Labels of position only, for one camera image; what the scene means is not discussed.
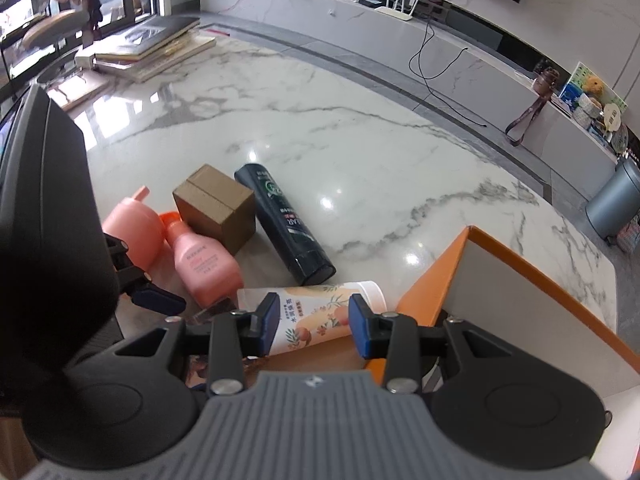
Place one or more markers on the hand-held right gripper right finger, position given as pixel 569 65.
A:
pixel 360 327

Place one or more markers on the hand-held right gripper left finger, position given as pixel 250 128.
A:
pixel 267 322

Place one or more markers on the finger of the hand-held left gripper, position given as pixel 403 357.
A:
pixel 212 311
pixel 160 301

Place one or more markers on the peach printed tube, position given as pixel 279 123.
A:
pixel 320 312

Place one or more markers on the pink lotion bottle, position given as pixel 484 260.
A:
pixel 205 265

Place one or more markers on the salmon round bottle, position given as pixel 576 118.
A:
pixel 132 230

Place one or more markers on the orange cardboard box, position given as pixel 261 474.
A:
pixel 435 285

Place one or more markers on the dark green bottle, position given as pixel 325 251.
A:
pixel 285 225

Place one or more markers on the small brown cardboard box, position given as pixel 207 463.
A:
pixel 215 210

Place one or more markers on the small white box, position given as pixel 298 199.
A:
pixel 86 60

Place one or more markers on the beige book pile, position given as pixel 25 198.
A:
pixel 170 60

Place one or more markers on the black book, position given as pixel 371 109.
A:
pixel 150 35

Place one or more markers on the woven bag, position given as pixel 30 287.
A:
pixel 630 237

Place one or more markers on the blue-grey trash can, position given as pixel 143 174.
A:
pixel 615 200

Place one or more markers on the marble television console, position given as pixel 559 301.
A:
pixel 350 25

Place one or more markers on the white router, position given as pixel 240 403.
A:
pixel 395 12

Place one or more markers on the round white fan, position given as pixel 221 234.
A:
pixel 611 117

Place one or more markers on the picture board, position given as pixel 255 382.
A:
pixel 585 85

